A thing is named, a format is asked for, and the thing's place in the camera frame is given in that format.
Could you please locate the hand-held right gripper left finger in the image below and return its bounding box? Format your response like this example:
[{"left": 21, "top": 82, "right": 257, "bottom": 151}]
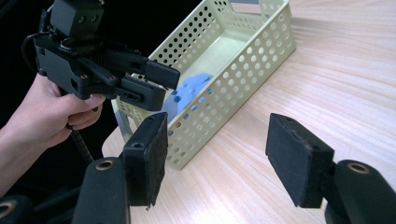
[{"left": 122, "top": 112, "right": 169, "bottom": 208}]

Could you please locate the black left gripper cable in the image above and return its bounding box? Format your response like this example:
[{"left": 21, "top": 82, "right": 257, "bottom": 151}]
[{"left": 21, "top": 32, "right": 95, "bottom": 165}]

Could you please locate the cream perforated plastic basket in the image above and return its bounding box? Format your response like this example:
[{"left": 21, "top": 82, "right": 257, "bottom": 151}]
[{"left": 110, "top": 0, "right": 297, "bottom": 172}]

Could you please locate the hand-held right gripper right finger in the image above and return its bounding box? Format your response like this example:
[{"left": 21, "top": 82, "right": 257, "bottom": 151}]
[{"left": 264, "top": 113, "right": 336, "bottom": 209}]

